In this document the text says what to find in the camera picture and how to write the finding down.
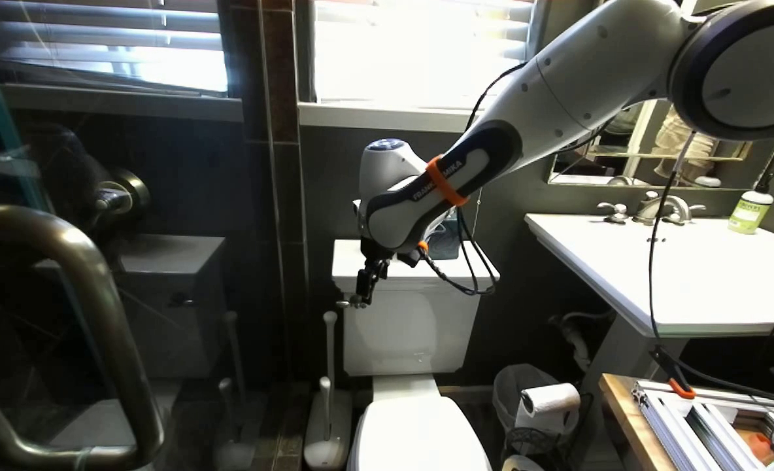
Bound sink drain pipe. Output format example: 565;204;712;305
550;312;597;368

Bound chrome faucet handle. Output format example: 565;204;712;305
597;198;631;228

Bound teal metal pole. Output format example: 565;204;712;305
0;11;55;212

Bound white toilet tank lid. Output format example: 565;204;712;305
329;234;503;297

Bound dark blue tissue box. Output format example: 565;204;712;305
424;213;465;262

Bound white toilet brush holder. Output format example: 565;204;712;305
303;382;356;471

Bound small shower window blind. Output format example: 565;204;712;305
0;0;230;97

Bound dark shower valve knob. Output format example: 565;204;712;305
89;168;152;224

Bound black cable with orange clips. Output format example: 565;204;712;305
417;59;774;412

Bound green soap bottle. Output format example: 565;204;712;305
724;187;774;234

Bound wire mesh trash basket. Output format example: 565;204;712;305
489;360;587;459

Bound framed wall mirror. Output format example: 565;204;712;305
545;87;774;193

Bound dark shower bench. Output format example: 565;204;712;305
107;229;230;378

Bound white toilet brush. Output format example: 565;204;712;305
320;309;344;397

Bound white window sill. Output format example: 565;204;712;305
297;98;486;136

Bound chrome faucet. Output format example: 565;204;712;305
635;191;695;228

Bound large white window blind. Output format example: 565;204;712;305
311;0;539;111

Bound shower window sill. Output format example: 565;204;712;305
4;80;246;126

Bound wooden robot mount table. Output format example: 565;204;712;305
600;372;774;471

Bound aluminium frame rails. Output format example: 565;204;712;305
634;376;774;471

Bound white toilet paper roll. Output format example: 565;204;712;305
515;378;583;436

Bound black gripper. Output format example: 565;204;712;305
348;234;409;309

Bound white toilet seat lid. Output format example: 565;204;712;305
346;374;495;471

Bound white sink counter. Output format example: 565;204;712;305
523;208;774;386

